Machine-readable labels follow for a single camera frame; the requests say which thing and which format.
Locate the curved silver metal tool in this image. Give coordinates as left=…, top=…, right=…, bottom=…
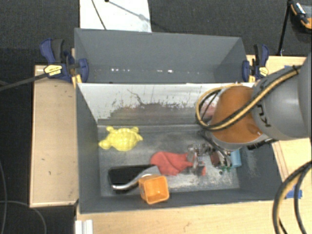
left=111, top=173, right=152, bottom=192

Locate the yellow toy turtle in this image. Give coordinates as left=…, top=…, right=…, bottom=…
left=98, top=126, right=144, bottom=152

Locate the pale wood flat board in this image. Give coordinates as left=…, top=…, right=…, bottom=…
left=29, top=62, right=80, bottom=208

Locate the light blue cylinder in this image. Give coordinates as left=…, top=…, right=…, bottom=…
left=230, top=150, right=243, bottom=168

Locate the red cloth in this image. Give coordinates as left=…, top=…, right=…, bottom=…
left=150, top=151, right=207, bottom=177

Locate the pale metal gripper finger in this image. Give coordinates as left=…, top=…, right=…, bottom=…
left=187, top=144, right=203, bottom=161
left=193, top=158, right=206, bottom=176

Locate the grey metal bin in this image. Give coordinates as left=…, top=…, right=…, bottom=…
left=73, top=27, right=285, bottom=215

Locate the orange plastic cup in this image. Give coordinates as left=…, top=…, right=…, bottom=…
left=138, top=175, right=170, bottom=205

